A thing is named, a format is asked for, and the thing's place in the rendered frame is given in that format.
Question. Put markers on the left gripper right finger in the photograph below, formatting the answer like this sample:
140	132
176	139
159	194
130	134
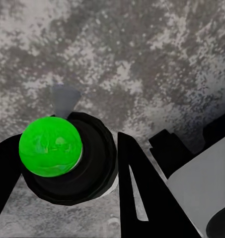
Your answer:
166	217

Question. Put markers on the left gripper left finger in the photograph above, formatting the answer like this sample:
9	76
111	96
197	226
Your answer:
10	167

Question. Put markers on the insectifuge atomizer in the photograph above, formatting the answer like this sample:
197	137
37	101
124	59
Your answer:
71	157

